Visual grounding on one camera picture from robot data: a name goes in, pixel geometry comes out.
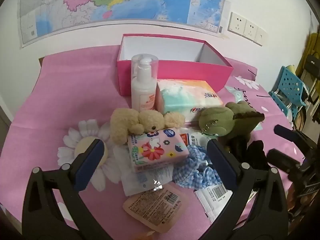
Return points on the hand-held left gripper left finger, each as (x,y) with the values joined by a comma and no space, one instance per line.
(92,160)

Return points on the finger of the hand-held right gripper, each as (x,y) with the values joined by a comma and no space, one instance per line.
(290,135)
(282,161)

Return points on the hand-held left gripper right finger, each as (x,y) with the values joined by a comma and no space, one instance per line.
(220,165)

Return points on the black fabric item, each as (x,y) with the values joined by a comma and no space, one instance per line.
(255,152)

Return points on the blue gingham scrunchie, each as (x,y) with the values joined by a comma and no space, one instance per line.
(192,175)

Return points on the white barcode packet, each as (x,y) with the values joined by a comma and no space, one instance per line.
(215,195)

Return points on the green clear plastic packet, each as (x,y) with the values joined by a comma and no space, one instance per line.
(195,138)

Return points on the green dinosaur plush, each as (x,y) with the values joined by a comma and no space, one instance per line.
(215,120)

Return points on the beige teddy bear plush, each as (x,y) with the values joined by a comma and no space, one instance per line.
(125,125)

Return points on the pink floral tissue pack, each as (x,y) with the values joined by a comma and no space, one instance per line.
(155,152)

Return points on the pink refill pouch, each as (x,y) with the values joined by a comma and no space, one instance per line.
(152,207)

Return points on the pink cardboard box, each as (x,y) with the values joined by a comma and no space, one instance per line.
(187,75)

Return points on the blue perforated storage rack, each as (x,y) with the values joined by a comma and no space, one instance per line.
(290,85)

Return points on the black handbag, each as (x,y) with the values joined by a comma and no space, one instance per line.
(313,63)

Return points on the pastel tissue pack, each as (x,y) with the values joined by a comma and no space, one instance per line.
(185,97)

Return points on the white lotion pump bottle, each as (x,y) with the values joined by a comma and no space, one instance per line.
(142,87)

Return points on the yellow hanging garment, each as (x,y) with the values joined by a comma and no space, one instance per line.
(312,45)

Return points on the white wall switch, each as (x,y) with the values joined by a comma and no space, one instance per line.
(260,37)

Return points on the white wall socket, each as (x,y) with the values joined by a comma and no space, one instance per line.
(250,30)
(237,24)

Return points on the colourful wall map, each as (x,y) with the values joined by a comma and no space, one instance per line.
(125,0)

